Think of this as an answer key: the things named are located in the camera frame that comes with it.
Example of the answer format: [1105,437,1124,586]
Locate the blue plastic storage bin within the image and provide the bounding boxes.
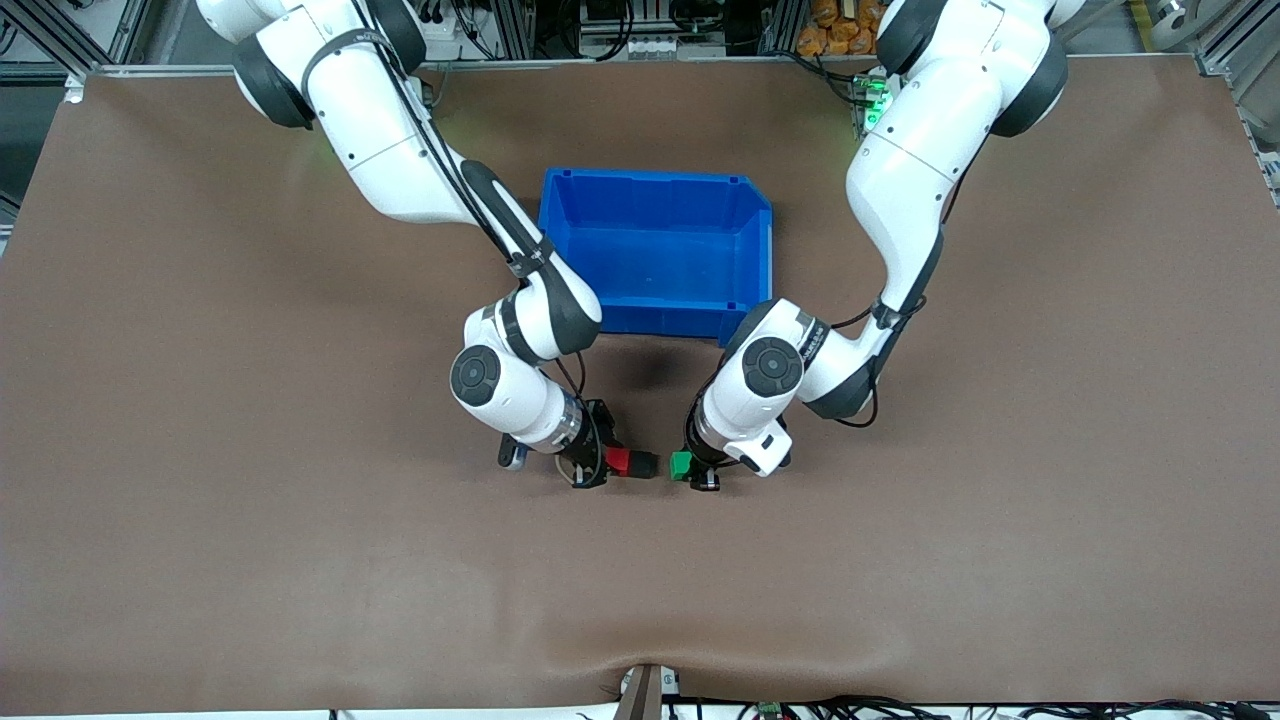
[538,167,776,348]

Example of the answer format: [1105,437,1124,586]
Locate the table edge clamp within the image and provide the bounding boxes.
[612,662,682,720]

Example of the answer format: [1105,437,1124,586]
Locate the brown table mat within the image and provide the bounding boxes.
[0,55,1280,716]

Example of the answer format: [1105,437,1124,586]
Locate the orange snack packets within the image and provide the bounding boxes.
[797,0,891,57]

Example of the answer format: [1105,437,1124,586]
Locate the grey metal cylinder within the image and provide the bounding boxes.
[1147,0,1201,51]

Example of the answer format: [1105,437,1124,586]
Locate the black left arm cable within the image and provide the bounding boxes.
[828,165,966,429]

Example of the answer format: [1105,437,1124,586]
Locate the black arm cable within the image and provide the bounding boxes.
[828,165,966,429]
[350,0,589,403]

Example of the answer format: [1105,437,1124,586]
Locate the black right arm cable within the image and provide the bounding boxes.
[350,0,589,403]

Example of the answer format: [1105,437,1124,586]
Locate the aluminium table edge rail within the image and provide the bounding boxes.
[85,55,861,77]

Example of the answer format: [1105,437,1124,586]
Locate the aluminium frame profile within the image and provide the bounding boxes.
[1195,0,1280,111]

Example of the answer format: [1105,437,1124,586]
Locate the dark aluminium frame strut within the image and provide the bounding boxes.
[0,0,153,76]

